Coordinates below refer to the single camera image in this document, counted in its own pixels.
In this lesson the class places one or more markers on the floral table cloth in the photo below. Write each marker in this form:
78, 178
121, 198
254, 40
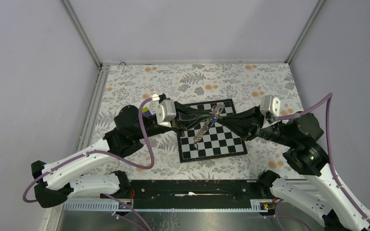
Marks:
245, 84

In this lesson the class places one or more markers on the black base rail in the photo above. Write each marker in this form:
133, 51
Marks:
194, 194

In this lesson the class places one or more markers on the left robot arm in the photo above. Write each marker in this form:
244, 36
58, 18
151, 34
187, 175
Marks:
128, 142

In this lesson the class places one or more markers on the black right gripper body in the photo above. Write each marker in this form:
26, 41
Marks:
272, 132

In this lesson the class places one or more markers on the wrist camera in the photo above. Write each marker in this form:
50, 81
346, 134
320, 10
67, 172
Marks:
165, 110
270, 108

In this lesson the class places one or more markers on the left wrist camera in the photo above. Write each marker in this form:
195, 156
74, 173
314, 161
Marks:
165, 110

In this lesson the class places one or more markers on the black white chessboard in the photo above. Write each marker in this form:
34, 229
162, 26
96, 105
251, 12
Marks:
217, 142

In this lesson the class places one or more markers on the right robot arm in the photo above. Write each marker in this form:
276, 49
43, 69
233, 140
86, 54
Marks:
300, 133

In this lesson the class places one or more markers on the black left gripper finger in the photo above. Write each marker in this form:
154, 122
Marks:
187, 123
184, 111

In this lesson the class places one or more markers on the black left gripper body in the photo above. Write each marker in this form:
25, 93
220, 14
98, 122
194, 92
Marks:
180, 128

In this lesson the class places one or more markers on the purple green toy brick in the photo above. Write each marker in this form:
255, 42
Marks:
146, 112

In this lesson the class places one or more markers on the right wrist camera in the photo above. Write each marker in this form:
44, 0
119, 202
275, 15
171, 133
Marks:
270, 108

